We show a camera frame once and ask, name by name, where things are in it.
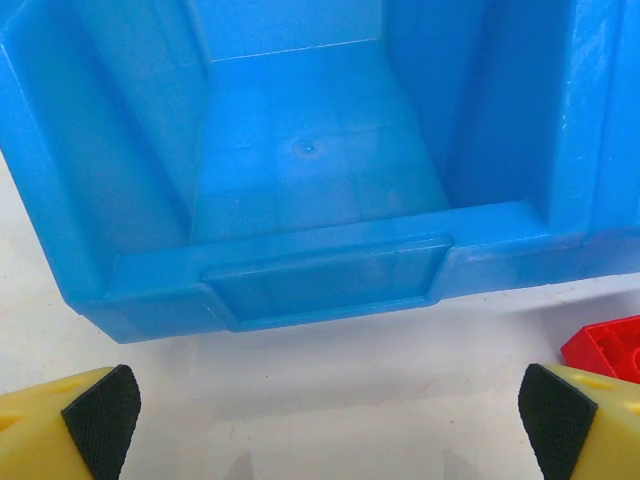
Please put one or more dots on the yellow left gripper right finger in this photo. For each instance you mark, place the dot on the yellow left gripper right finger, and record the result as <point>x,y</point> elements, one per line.
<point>590,430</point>

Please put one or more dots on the red two-by-four lego brick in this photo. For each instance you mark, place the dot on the red two-by-four lego brick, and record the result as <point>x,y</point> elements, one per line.
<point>595,345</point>

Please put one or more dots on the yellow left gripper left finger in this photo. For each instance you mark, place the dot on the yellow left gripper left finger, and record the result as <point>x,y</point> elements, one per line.
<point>45,430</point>

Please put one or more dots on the blue plastic storage bin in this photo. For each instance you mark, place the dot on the blue plastic storage bin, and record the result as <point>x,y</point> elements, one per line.
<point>310,190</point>
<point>625,100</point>

